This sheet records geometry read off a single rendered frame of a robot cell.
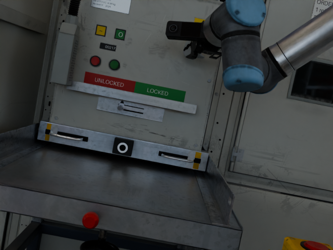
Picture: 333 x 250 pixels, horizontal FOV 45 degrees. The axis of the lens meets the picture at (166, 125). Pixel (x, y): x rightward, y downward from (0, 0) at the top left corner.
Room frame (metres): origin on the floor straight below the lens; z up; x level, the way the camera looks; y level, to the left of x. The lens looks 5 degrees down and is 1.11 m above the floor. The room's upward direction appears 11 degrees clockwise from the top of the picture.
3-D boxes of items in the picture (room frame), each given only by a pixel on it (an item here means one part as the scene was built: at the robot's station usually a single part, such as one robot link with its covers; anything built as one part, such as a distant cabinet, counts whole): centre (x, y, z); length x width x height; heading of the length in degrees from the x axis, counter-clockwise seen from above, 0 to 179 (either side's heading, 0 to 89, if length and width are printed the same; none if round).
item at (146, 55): (1.25, 0.12, 1.15); 0.48 x 0.01 x 0.48; 92
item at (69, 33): (1.18, 0.33, 1.14); 0.08 x 0.05 x 0.17; 2
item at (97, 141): (1.27, 0.12, 0.90); 0.54 x 0.05 x 0.06; 92
